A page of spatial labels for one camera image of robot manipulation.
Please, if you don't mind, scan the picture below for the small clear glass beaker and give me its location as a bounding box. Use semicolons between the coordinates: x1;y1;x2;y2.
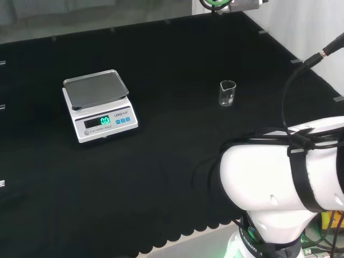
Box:
219;80;237;107

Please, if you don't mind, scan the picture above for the green cable loop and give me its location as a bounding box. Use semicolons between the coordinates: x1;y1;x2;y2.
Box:
199;0;232;8

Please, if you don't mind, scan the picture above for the yellow stop button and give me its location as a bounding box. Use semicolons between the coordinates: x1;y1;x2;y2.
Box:
319;211;344;232

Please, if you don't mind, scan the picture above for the black bench cloth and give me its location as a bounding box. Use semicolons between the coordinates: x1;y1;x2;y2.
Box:
0;10;344;258

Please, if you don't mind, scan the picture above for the white electronic balance steel pan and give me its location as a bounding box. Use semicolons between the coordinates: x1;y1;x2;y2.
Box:
62;69;139;144

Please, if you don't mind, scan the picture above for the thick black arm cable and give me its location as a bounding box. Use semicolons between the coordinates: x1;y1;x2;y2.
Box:
281;34;344;135

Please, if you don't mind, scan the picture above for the black floor cable bundle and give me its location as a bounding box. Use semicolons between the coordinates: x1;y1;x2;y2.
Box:
300;211;344;258

